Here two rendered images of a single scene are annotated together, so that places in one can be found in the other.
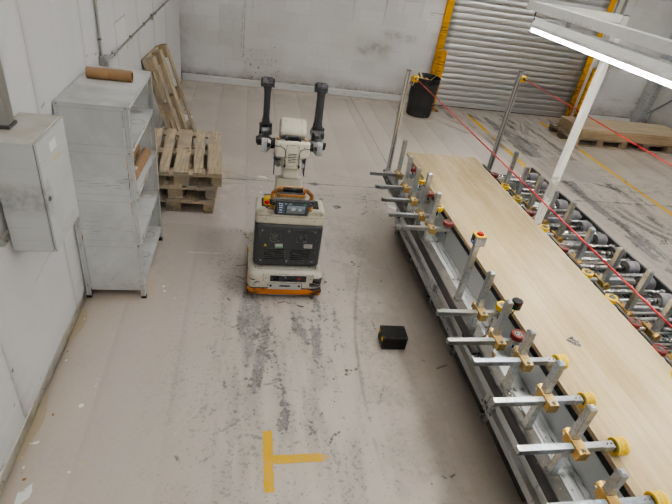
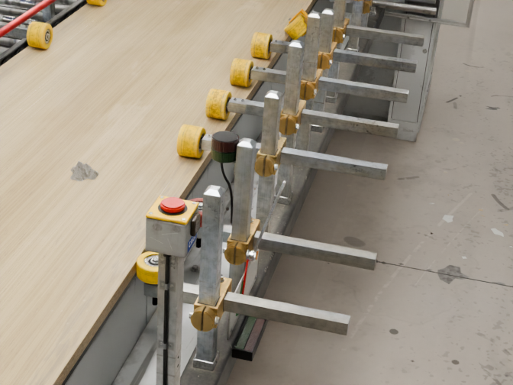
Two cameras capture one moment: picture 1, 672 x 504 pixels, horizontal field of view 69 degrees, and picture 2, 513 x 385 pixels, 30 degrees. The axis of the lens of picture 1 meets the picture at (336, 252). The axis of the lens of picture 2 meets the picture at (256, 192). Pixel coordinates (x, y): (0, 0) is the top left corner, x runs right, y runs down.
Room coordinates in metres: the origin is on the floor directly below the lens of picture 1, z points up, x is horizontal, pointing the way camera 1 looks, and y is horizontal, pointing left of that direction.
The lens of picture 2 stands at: (3.83, -0.17, 2.00)
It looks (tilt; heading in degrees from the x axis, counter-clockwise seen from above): 29 degrees down; 205
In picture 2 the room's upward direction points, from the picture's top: 4 degrees clockwise
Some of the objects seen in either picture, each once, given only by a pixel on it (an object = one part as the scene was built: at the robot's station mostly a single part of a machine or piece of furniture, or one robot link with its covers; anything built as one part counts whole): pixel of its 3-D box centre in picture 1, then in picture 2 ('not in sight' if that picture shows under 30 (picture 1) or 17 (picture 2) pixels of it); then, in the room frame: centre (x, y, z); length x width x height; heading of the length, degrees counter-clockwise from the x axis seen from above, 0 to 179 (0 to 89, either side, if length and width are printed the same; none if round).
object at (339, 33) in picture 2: not in sight; (338, 30); (0.94, -1.28, 0.95); 0.14 x 0.06 x 0.05; 13
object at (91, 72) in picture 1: (109, 74); not in sight; (3.43, 1.79, 1.59); 0.30 x 0.08 x 0.08; 103
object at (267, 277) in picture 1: (288, 278); not in sight; (3.22, 0.35, 0.23); 0.41 x 0.02 x 0.08; 103
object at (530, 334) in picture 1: (516, 363); (266, 181); (1.93, -1.04, 0.89); 0.04 x 0.04 x 0.48; 13
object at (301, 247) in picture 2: (483, 341); (281, 244); (2.11, -0.91, 0.84); 0.43 x 0.03 x 0.04; 103
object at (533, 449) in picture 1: (569, 447); (322, 82); (1.40, -1.13, 0.95); 0.50 x 0.04 x 0.04; 103
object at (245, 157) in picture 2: (496, 332); (240, 235); (2.17, -0.98, 0.87); 0.04 x 0.04 x 0.48; 13
